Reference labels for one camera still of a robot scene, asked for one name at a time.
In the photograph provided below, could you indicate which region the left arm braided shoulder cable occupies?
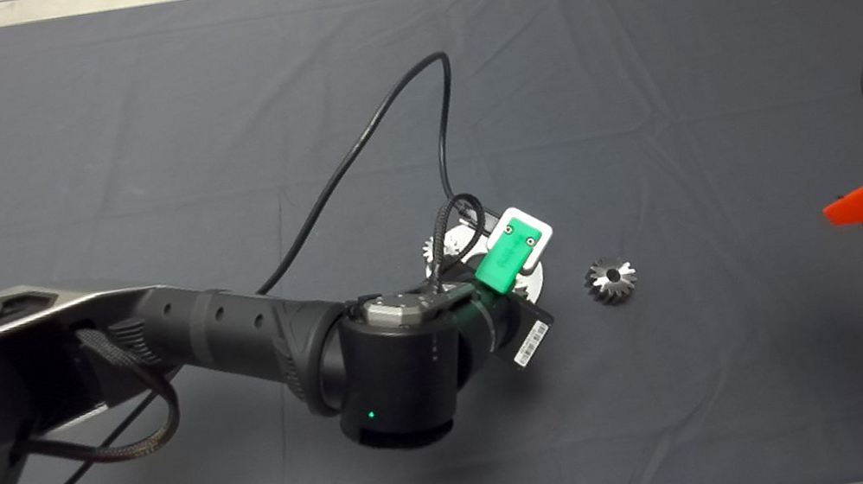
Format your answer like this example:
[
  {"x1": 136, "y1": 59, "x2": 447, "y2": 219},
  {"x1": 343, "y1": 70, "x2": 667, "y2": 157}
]
[{"x1": 1, "y1": 315, "x2": 189, "y2": 479}]

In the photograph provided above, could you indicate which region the left camera black cable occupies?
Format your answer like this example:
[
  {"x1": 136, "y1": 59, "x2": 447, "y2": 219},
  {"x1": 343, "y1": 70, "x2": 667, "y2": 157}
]
[{"x1": 0, "y1": 50, "x2": 521, "y2": 484}]

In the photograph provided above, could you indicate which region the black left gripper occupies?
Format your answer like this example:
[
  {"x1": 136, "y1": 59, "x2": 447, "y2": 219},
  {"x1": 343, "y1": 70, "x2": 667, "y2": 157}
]
[{"x1": 486, "y1": 295, "x2": 564, "y2": 374}]

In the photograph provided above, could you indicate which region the small steel gear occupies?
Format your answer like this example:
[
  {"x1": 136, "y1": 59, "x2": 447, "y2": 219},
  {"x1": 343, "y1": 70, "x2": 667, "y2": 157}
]
[{"x1": 421, "y1": 235, "x2": 451, "y2": 270}]

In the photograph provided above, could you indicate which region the large steel bevel gear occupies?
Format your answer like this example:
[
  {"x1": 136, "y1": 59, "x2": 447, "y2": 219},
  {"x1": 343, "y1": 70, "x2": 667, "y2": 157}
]
[{"x1": 582, "y1": 252, "x2": 642, "y2": 310}]

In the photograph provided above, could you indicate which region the left arm braided wrist cable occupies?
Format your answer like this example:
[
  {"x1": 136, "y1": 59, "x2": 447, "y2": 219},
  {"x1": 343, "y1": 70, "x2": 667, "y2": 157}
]
[{"x1": 414, "y1": 190, "x2": 499, "y2": 300}]

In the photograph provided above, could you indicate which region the dark grey table cloth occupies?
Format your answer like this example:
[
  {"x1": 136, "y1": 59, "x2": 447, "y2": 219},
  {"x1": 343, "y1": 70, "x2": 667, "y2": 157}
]
[{"x1": 0, "y1": 0, "x2": 863, "y2": 484}]

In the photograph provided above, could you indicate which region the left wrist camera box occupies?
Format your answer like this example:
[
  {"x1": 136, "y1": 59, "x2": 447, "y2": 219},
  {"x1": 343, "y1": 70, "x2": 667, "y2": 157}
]
[{"x1": 483, "y1": 201, "x2": 560, "y2": 277}]

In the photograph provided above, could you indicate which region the round metal plate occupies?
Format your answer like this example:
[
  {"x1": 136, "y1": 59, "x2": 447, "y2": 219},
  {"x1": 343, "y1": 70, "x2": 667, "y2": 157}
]
[{"x1": 429, "y1": 210, "x2": 550, "y2": 321}]

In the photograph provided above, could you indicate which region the left green camera mount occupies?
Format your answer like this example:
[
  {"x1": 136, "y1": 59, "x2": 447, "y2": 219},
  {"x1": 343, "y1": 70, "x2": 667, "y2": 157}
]
[{"x1": 467, "y1": 217, "x2": 552, "y2": 299}]

